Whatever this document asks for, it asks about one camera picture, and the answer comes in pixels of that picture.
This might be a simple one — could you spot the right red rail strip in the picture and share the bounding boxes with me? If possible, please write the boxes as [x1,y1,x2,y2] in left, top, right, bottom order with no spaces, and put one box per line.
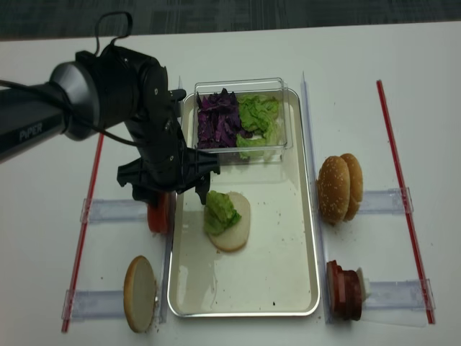
[376,80,436,325]

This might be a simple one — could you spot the bottom bun slice on tray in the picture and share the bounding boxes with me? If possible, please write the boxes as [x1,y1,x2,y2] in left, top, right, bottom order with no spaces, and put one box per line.
[206,192,251,252]

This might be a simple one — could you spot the left lower clear pusher track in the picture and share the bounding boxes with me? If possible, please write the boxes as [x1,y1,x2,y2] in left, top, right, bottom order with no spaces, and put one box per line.
[61,290,125,321]

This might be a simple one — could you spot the right lower clear pusher track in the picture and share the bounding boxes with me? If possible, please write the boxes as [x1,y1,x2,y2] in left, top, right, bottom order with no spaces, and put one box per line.
[361,280,435,327]

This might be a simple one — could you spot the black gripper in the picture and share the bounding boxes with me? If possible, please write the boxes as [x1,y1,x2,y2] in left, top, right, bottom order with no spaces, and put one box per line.
[117,93,220,205]

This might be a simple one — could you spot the meat patty slices stack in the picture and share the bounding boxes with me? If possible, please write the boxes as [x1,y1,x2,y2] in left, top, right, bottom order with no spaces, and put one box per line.
[326,260,362,321]

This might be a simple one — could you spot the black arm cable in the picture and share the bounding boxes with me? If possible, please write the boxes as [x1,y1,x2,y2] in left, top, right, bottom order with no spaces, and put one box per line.
[0,11,145,147]

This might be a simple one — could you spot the red rail strip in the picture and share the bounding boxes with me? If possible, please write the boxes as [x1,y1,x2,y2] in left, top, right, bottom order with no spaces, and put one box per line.
[376,80,436,325]
[61,134,104,334]

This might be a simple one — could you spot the clear pusher track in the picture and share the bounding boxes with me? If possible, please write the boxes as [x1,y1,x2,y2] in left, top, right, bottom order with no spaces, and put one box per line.
[357,188,413,215]
[361,280,435,327]
[80,199,147,223]
[61,290,125,321]

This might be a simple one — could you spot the bun half in left rack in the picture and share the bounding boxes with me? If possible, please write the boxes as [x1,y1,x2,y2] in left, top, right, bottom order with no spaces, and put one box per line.
[123,255,157,333]

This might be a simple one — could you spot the tomato slices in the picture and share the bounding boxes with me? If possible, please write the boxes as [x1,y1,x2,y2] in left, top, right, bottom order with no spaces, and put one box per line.
[147,193,176,235]

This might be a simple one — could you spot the rear sesame bun top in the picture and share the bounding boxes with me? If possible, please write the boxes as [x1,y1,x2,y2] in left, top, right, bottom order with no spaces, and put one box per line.
[341,153,363,221]

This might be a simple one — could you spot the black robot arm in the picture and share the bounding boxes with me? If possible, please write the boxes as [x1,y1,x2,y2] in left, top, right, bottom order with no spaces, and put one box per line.
[1,45,220,205]

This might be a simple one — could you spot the right clear divider wall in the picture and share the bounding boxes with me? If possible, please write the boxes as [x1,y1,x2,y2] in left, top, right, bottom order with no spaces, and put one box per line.
[300,72,333,324]

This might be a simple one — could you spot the metal baking tray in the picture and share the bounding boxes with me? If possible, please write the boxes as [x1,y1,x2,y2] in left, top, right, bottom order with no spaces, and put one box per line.
[168,91,320,317]

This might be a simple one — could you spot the sesame bun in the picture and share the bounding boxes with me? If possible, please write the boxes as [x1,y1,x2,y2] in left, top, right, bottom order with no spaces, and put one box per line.
[317,156,350,225]
[341,153,363,221]

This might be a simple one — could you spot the right upper clear pusher track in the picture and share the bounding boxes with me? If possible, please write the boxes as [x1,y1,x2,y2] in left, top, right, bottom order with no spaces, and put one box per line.
[357,188,413,215]

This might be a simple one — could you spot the green lettuce in container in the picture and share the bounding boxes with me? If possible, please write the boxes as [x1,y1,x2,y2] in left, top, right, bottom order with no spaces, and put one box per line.
[236,94,281,148]

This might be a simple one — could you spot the front sesame bun top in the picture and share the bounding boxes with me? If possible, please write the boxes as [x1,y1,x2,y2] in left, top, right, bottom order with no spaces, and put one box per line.
[317,156,350,225]

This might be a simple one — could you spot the white pusher block right lower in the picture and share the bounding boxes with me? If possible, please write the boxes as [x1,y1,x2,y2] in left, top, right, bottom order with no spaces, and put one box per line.
[356,267,371,302]

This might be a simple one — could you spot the left upper clear pusher track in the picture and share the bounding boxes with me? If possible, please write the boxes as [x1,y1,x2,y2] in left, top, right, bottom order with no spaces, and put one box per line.
[80,199,147,223]

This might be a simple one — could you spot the purple cabbage pieces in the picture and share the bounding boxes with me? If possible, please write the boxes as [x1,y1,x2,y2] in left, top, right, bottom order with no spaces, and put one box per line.
[197,88,242,149]

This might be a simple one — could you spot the clear plastic salad container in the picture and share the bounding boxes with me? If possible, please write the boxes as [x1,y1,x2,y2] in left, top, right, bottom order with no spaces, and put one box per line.
[189,78,292,165]

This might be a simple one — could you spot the left red rail strip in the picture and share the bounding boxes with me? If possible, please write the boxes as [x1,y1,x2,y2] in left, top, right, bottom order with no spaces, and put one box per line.
[61,134,104,334]

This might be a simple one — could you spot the lettuce leaf on bun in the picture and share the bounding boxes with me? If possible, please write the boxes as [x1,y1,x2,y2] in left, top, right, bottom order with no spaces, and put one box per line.
[204,190,241,236]

